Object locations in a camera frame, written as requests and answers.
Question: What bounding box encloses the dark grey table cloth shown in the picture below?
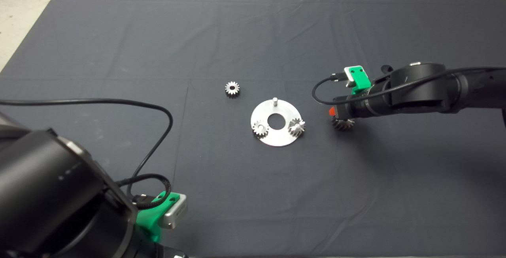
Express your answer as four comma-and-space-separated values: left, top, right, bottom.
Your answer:
0, 0, 506, 258

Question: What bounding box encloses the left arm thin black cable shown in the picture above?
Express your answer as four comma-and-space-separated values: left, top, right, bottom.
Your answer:
0, 98, 174, 196

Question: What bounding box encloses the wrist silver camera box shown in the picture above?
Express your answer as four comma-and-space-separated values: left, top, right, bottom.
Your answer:
160, 194, 188, 230
344, 66, 365, 88

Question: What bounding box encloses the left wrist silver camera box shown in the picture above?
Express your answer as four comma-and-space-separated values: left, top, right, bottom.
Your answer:
160, 194, 188, 230

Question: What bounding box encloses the left arm braided black cable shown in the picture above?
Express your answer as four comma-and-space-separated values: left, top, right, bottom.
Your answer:
115, 173, 173, 210

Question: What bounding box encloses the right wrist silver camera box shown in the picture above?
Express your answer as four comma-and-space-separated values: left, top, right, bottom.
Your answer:
344, 66, 365, 88

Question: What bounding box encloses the large steel bevel gear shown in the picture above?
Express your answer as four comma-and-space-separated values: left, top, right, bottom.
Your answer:
331, 117, 355, 131

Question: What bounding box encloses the left wrist green camera mount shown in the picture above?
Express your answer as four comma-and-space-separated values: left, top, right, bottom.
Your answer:
136, 192, 180, 245

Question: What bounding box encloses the wrist green camera mount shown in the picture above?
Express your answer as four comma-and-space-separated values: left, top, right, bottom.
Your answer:
136, 192, 180, 245
351, 66, 372, 94

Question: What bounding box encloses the small steel gear on pin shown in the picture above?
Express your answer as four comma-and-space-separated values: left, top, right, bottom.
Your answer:
288, 119, 306, 137
253, 120, 270, 136

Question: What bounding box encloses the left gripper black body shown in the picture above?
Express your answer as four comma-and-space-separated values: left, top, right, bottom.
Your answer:
158, 244, 189, 258

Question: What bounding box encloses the round metal plate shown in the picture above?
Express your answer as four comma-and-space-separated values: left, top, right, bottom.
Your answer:
251, 97, 302, 147

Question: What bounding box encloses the right wrist green camera mount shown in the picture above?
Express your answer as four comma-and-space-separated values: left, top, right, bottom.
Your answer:
351, 66, 372, 94

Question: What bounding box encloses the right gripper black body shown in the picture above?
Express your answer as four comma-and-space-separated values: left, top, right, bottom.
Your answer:
333, 90, 372, 119

